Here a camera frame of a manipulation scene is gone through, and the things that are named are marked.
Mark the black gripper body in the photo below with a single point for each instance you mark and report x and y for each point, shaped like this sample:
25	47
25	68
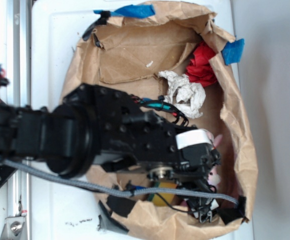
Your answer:
198	157

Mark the pink plush bunny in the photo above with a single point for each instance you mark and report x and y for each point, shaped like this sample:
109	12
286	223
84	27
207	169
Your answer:
214	178

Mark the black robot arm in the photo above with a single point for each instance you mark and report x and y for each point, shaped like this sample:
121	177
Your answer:
120	132

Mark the yellow sponge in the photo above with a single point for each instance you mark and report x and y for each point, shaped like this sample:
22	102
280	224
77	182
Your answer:
158	201

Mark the crumpled white paper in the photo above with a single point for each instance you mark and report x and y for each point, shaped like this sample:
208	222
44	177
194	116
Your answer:
186	96

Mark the crumpled red paper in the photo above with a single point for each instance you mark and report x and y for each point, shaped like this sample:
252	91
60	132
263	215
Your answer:
199	69

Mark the brown paper bag bin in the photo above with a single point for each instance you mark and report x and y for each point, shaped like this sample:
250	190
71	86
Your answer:
127	54

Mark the metal corner bracket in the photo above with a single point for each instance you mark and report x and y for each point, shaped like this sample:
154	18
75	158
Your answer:
15	228

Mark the aluminium frame rail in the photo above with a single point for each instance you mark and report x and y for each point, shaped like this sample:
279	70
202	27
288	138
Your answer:
19	93

